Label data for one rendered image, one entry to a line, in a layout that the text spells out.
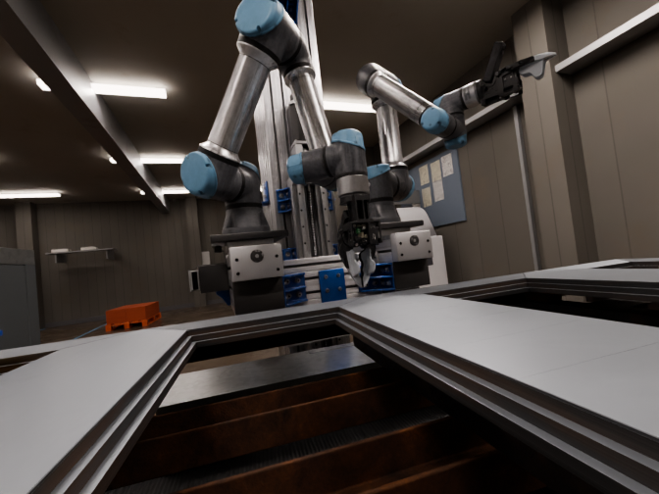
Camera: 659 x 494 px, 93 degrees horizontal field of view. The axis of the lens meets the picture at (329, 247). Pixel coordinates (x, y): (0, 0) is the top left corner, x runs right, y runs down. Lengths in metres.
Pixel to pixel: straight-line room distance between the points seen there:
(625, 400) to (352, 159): 0.61
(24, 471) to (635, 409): 0.31
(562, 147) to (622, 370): 3.43
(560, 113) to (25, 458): 3.80
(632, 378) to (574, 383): 0.03
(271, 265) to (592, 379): 0.72
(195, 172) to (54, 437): 0.73
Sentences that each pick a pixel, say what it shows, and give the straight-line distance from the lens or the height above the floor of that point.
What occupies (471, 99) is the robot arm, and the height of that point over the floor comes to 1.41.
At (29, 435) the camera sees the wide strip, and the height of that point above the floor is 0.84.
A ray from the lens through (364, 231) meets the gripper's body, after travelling 0.70.
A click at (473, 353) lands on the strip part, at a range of 0.30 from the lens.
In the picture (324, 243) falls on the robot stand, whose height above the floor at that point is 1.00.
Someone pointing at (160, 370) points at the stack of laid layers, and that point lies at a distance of 0.42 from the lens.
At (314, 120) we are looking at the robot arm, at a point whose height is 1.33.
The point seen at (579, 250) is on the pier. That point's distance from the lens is 3.61.
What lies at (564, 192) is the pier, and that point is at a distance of 3.62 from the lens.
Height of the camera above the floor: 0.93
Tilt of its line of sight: 2 degrees up
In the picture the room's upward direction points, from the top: 6 degrees counter-clockwise
